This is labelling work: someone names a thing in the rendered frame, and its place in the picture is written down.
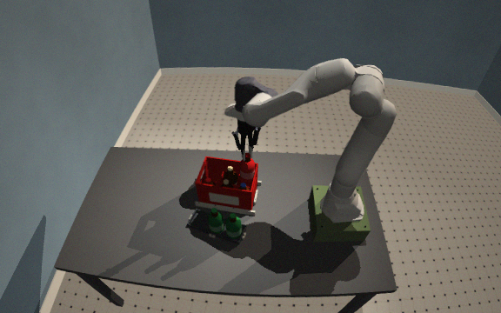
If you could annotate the red bottle with pink label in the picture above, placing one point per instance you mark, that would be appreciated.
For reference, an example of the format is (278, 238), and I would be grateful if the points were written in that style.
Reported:
(247, 168)

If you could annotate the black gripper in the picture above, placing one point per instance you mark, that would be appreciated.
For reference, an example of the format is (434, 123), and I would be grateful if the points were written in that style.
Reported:
(245, 129)

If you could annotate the brown bottle with red cap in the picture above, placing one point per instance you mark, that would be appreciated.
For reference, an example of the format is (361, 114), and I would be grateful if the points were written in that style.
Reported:
(208, 181)

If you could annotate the red crate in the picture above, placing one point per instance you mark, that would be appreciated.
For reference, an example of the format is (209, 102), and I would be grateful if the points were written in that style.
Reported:
(214, 168)

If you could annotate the green bottle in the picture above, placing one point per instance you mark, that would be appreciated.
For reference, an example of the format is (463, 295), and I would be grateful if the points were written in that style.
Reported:
(233, 226)
(216, 221)

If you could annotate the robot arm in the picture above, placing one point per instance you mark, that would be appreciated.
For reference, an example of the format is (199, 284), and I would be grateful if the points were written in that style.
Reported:
(320, 81)

